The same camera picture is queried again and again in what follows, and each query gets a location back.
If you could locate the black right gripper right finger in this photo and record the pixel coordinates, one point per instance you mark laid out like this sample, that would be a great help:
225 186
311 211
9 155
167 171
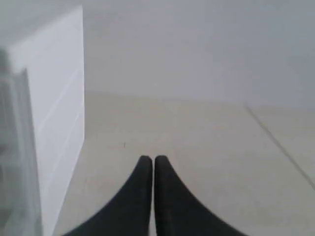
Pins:
178 212

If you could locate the white plastic drawer cabinet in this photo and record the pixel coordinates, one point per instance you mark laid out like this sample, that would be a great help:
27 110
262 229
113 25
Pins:
42 114

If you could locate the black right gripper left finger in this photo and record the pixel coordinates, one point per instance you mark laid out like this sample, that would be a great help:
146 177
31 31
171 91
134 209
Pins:
128 212

